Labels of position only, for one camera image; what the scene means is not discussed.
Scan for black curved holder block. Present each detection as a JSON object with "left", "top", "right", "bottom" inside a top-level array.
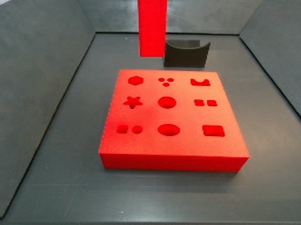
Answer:
[{"left": 164, "top": 40, "right": 211, "bottom": 68}]

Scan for red shape sorter board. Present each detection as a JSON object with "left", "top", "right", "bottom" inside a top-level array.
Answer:
[{"left": 100, "top": 69, "right": 249, "bottom": 172}]

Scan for long red arch peg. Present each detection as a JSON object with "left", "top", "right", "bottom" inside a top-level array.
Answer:
[{"left": 138, "top": 0, "right": 168, "bottom": 57}]

